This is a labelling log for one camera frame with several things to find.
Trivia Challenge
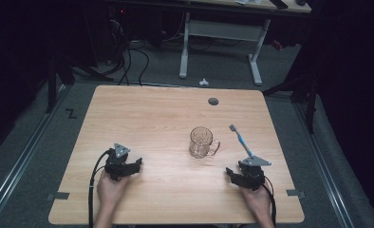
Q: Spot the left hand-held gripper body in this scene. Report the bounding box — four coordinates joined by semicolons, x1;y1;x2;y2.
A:
103;142;133;182

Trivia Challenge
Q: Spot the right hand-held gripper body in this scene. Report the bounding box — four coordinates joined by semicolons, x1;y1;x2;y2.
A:
237;155;272;192

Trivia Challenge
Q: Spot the blue toothbrush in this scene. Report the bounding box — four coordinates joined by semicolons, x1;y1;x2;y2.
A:
228;123;255;158

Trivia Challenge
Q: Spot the clear glass mug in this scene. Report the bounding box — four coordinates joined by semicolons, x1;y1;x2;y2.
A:
188;125;221;160

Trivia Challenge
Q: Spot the person's right hand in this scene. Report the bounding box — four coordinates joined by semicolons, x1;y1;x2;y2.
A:
239;180;272;214

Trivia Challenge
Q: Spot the person's left hand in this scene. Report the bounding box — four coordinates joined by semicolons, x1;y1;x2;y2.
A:
96;170;132;208

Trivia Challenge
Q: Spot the grey tape piece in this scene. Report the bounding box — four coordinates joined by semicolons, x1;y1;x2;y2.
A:
286;188;306;200
47;191;71;201

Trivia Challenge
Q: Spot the black tape floor mark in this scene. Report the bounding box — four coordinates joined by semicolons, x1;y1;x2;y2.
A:
65;107;79;120

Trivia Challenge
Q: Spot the black metal stand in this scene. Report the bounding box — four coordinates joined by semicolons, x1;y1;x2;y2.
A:
262;61;320;135
45;51;115;114

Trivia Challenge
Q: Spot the dark object on desk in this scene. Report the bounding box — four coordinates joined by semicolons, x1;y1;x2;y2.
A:
269;0;290;10

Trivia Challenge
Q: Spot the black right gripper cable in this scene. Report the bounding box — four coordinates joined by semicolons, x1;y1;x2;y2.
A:
261;175;278;228

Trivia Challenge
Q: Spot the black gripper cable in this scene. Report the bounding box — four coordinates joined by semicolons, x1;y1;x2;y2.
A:
261;175;278;228
87;149;112;228

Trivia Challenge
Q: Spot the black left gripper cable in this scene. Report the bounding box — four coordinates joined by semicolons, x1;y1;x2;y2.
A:
87;149;112;228

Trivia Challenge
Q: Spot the aluminium floor rail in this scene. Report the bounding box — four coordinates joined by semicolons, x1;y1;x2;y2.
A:
0;85;69;220
292;100;356;228

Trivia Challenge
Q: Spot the black floor cable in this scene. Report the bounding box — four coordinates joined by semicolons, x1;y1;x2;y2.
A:
129;47;151;87
117;37;133;86

